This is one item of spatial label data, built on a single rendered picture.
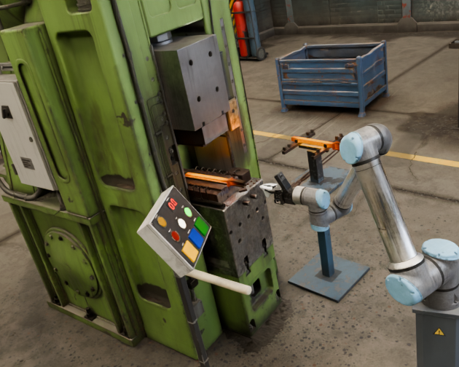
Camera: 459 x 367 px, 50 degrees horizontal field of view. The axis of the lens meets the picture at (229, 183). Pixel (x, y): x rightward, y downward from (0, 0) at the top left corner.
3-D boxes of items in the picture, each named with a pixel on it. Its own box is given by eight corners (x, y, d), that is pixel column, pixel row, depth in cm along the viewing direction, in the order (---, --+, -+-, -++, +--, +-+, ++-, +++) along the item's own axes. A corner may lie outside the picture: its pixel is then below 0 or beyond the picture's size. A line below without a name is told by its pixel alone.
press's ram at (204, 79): (240, 104, 270) (226, 29, 253) (195, 131, 244) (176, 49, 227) (183, 102, 295) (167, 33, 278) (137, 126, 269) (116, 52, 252)
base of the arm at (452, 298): (465, 285, 224) (465, 267, 219) (463, 313, 209) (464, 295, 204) (420, 280, 232) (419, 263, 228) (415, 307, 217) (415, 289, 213)
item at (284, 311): (312, 305, 318) (312, 304, 318) (263, 369, 279) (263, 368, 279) (261, 289, 342) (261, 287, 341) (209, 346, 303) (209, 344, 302)
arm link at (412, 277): (447, 291, 202) (381, 120, 196) (419, 312, 195) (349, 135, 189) (418, 287, 216) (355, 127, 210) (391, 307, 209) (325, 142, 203)
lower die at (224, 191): (240, 188, 280) (237, 175, 277) (218, 205, 267) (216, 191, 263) (185, 179, 305) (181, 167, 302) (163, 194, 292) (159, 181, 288)
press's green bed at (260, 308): (283, 301, 326) (273, 242, 306) (252, 339, 301) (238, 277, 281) (218, 281, 359) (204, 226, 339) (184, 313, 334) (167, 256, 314)
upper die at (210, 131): (228, 129, 265) (225, 113, 261) (205, 145, 251) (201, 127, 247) (171, 125, 290) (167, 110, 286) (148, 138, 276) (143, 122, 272)
